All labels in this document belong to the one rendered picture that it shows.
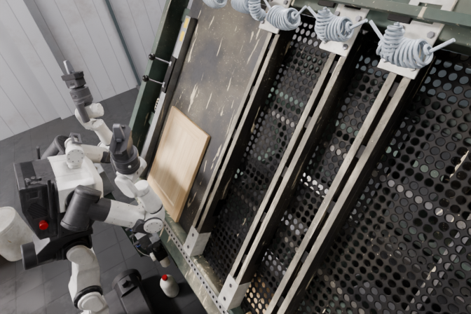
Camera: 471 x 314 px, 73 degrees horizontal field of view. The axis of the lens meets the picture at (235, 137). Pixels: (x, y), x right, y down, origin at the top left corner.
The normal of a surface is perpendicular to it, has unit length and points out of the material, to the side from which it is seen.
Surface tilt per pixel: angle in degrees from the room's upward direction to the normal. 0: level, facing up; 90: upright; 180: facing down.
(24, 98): 90
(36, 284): 0
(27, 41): 90
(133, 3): 90
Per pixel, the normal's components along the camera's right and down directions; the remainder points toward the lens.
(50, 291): -0.15, -0.77
